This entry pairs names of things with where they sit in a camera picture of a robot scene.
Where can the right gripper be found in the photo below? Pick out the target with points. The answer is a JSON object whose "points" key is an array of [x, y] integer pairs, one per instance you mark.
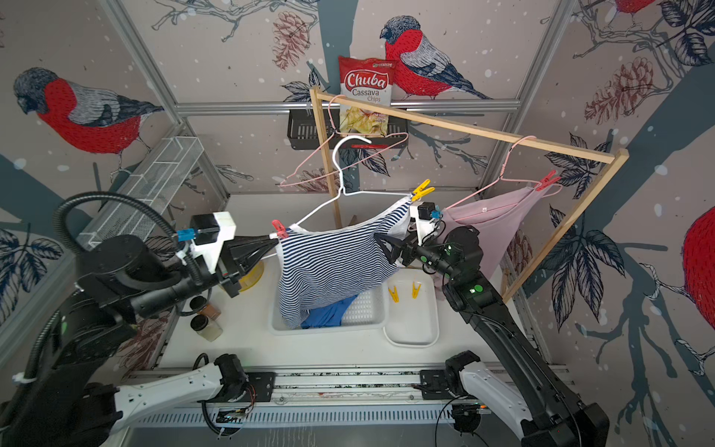
{"points": [[411, 249]]}

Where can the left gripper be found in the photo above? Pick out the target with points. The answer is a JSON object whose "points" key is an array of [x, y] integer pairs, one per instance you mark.
{"points": [[233, 264]]}

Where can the red clothespin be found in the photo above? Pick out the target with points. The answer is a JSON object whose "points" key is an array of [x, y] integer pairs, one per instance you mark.
{"points": [[551, 178], [281, 231]]}

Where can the striped tank top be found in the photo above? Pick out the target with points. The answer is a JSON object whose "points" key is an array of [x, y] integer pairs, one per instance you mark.
{"points": [[322, 268]]}

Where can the blue tank top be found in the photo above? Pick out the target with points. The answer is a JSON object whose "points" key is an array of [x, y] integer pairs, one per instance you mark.
{"points": [[327, 317]]}

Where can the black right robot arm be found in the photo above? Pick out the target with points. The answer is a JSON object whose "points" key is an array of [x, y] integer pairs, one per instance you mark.
{"points": [[537, 406]]}

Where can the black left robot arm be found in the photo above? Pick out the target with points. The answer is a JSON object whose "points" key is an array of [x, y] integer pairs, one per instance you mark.
{"points": [[121, 282]]}

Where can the pink tank top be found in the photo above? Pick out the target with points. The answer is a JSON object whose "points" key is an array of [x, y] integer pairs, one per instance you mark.
{"points": [[497, 219]]}

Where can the yellow bowl with buns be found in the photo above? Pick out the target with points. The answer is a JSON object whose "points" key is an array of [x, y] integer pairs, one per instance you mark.
{"points": [[253, 277]]}

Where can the brown bottle black cap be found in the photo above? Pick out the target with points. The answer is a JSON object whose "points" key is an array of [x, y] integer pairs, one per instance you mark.
{"points": [[202, 306]]}

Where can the white plastic tray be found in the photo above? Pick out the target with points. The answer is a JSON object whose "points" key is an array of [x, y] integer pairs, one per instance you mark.
{"points": [[412, 323]]}

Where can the white perforated plastic basket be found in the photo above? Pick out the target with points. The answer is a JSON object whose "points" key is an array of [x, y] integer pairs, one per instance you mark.
{"points": [[369, 311]]}

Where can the clear bottle black cap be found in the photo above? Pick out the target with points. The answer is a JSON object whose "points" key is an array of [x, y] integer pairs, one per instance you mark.
{"points": [[205, 327]]}

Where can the red clothespin on pink top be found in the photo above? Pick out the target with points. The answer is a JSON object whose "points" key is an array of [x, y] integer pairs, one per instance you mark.
{"points": [[551, 178]]}

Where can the cassava chips bag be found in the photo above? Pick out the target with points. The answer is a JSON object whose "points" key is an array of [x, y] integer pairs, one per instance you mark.
{"points": [[369, 80]]}

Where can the wooden clothes rack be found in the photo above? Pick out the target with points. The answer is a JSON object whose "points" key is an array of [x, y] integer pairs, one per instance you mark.
{"points": [[613, 162]]}

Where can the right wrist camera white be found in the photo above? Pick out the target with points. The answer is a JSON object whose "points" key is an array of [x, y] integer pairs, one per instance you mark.
{"points": [[426, 216]]}

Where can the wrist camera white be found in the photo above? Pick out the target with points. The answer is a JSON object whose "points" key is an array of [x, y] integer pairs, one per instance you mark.
{"points": [[426, 216], [205, 237]]}

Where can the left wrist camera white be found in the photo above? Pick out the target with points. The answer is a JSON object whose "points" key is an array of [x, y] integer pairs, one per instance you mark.
{"points": [[205, 237]]}

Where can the white wire mesh shelf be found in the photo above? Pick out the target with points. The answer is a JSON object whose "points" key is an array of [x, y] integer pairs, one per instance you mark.
{"points": [[155, 186]]}

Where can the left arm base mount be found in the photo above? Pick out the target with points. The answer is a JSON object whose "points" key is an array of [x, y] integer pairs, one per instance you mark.
{"points": [[258, 388]]}

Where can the black wall basket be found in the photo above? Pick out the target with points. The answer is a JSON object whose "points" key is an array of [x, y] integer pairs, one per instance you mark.
{"points": [[303, 134]]}

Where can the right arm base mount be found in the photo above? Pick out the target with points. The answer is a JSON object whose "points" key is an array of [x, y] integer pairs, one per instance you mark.
{"points": [[435, 385]]}

